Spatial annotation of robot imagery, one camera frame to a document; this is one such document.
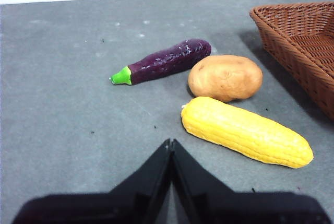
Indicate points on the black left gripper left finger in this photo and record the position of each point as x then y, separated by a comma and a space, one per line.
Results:
125, 205

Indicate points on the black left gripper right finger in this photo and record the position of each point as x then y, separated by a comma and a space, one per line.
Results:
221, 205

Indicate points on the yellow corn cob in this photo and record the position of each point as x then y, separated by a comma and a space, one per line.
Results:
242, 131

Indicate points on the brown potato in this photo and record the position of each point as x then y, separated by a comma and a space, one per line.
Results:
225, 77

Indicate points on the purple eggplant with green stem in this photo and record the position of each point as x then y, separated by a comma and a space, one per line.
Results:
167, 60

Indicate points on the brown woven wicker basket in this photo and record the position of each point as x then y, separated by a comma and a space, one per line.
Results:
302, 46

